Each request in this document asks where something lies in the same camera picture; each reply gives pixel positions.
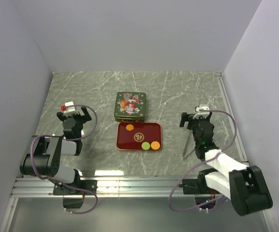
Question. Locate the aluminium mounting rail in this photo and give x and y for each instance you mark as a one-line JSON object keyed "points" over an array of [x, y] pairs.
{"points": [[106, 187]]}

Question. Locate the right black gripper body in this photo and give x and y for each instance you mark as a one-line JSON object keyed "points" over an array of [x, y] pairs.
{"points": [[195, 127]]}

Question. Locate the lower green round cookie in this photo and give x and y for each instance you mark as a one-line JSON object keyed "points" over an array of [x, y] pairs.
{"points": [[145, 145]]}

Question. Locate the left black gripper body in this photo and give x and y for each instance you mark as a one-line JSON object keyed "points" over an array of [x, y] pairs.
{"points": [[80, 120]]}

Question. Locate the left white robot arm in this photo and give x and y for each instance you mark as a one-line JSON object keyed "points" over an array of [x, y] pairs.
{"points": [[42, 157]]}

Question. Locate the brown round cookie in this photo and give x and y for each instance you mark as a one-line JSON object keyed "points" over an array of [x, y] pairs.
{"points": [[130, 127]]}

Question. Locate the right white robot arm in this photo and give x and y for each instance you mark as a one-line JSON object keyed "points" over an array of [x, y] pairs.
{"points": [[243, 185]]}

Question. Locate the green cookie tin box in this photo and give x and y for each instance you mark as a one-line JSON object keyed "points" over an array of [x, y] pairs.
{"points": [[129, 118]]}

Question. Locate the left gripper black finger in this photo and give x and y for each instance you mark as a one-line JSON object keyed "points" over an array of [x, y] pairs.
{"points": [[86, 116], [61, 116]]}

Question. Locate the dark patterned cookie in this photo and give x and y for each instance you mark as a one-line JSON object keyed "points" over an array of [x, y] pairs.
{"points": [[139, 137]]}

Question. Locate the orange waffle round cookie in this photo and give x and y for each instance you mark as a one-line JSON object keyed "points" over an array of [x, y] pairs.
{"points": [[155, 145]]}

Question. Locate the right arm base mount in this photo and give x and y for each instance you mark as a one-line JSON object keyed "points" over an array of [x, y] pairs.
{"points": [[195, 187]]}

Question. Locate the metal tweezers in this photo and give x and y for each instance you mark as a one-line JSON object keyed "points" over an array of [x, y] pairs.
{"points": [[189, 146]]}

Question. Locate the red rectangular tray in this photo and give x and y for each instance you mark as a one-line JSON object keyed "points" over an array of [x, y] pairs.
{"points": [[125, 139]]}

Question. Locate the gold tin lid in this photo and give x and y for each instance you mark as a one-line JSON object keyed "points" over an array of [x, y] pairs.
{"points": [[131, 103]]}

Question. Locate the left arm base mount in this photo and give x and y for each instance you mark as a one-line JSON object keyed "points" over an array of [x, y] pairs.
{"points": [[62, 190]]}

